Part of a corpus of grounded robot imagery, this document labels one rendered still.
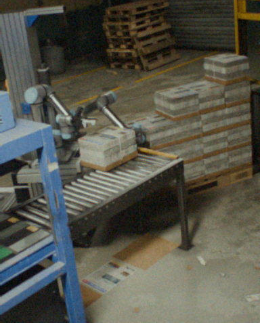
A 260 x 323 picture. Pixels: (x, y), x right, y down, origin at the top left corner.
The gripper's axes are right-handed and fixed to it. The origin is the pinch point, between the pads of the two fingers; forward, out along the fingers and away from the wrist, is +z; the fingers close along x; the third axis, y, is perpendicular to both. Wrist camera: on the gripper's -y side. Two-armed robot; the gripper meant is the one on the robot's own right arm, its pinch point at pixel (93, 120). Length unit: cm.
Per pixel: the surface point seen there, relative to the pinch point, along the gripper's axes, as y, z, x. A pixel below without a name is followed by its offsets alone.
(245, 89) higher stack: 0, 42, -189
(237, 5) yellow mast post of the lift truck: -81, 13, -233
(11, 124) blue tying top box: -19, 29, 106
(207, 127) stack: 34, 18, -153
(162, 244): 117, 26, -54
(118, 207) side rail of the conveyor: 55, 37, 23
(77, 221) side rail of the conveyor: 53, 32, 61
